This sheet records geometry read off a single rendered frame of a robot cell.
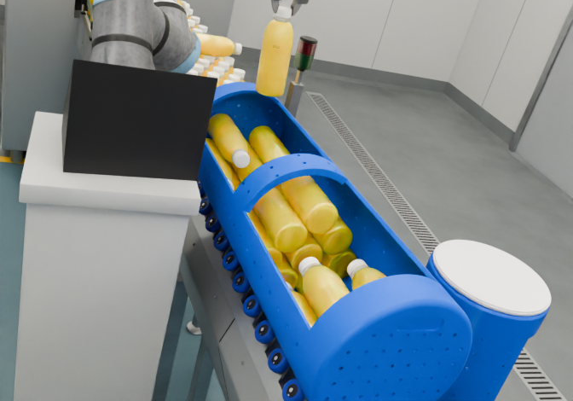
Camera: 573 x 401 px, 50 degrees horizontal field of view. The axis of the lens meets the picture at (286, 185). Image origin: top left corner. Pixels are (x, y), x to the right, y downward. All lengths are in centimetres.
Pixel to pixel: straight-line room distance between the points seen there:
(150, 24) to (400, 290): 71
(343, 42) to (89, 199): 541
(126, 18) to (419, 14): 556
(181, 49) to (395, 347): 77
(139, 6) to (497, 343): 102
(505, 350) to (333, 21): 514
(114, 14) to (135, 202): 36
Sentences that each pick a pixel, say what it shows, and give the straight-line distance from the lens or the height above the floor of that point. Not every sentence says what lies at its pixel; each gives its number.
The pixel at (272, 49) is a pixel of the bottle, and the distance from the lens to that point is 146.
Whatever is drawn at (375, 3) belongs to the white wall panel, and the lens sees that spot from 644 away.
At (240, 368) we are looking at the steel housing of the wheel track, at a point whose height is 87.
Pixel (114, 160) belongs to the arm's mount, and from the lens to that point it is 120.
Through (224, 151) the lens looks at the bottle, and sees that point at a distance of 149.
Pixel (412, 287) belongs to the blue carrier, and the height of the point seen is 123.
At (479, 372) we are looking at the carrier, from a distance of 151.
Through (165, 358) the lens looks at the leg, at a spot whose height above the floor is 33.
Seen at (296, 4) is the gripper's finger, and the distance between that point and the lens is 147.
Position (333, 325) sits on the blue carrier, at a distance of 93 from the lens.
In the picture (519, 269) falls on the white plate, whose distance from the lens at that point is 160.
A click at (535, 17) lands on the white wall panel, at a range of 620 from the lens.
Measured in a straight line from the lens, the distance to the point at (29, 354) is 142.
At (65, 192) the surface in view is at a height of 114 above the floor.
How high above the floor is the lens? 173
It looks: 26 degrees down
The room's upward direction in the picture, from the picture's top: 16 degrees clockwise
